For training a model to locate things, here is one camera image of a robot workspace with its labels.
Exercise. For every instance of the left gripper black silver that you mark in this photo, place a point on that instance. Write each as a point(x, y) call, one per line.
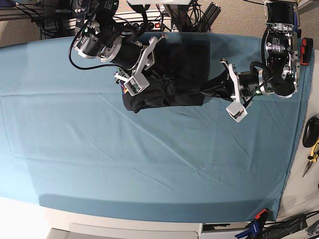
point(248, 82)

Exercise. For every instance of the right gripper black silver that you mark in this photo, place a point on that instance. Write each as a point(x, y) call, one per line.
point(137, 63)

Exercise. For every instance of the black T-shirt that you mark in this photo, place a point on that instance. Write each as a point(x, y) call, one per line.
point(188, 68)

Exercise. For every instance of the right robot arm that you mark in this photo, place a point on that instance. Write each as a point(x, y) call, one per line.
point(99, 28)

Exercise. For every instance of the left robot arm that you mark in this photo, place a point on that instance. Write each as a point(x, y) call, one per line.
point(278, 72)

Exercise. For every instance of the black aluminium extrusion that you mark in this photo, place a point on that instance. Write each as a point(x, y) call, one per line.
point(208, 17)

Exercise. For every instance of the orange black clamp top right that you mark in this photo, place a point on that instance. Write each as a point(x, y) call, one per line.
point(306, 50)

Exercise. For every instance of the black computer mouse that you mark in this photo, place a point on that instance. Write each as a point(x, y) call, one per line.
point(311, 132)

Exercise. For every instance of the blue table cloth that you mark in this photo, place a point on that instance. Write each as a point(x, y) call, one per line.
point(68, 143)

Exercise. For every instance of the orange blue clamp bottom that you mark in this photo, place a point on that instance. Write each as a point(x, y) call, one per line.
point(255, 226)

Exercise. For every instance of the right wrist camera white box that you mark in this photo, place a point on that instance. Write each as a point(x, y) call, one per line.
point(136, 84)

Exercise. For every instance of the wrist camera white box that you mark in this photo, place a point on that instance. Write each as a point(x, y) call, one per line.
point(136, 84)
point(237, 111)

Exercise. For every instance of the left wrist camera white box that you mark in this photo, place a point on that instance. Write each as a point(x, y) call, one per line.
point(237, 111)

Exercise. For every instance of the black power strip red switch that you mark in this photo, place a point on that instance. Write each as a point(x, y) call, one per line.
point(154, 27)

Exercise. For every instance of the yellow handled pliers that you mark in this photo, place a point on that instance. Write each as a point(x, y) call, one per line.
point(312, 158)

